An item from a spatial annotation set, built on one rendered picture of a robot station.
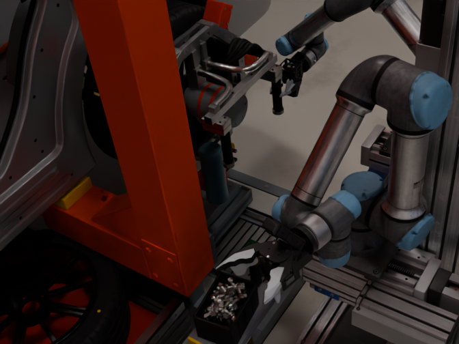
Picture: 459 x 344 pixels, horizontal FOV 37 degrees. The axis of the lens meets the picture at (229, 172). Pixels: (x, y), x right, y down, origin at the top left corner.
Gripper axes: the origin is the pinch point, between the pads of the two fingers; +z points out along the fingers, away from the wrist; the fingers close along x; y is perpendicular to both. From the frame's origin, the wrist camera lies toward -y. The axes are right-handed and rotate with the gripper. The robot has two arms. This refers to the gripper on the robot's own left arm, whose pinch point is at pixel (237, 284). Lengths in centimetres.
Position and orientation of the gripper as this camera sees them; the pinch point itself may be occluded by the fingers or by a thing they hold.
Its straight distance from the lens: 141.4
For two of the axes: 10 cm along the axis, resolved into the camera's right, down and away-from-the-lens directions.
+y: 1.9, 7.9, 5.9
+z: -7.4, 5.1, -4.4
